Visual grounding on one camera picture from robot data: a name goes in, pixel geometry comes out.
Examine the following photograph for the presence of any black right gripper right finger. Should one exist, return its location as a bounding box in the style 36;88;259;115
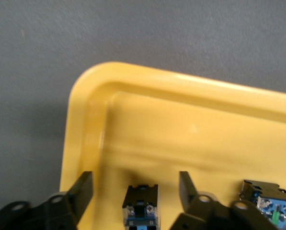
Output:
170;171;279;230

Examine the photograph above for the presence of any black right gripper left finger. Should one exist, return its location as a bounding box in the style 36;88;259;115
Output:
0;171;93;230

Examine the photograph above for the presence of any yellow push button switch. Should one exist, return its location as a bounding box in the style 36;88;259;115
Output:
238;179;286;230
122;184;161;230

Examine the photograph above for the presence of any yellow plastic tray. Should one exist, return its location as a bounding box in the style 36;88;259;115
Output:
58;61;286;230

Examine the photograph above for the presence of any dark grey table mat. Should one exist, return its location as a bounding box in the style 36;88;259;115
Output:
0;0;286;209

